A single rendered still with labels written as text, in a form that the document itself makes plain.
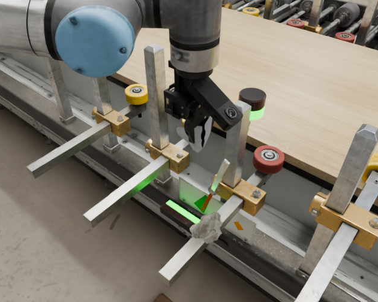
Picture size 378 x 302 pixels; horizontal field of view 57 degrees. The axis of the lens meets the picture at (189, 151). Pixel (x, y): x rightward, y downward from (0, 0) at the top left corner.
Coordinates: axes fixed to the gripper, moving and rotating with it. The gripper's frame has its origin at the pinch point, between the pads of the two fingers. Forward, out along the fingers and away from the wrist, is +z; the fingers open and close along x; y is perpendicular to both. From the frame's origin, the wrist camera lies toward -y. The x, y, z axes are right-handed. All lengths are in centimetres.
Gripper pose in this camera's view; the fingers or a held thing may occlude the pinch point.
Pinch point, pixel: (200, 148)
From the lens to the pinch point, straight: 76.9
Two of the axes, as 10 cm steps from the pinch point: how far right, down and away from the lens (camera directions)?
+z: 0.0, 7.4, 6.7
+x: -6.4, 5.1, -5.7
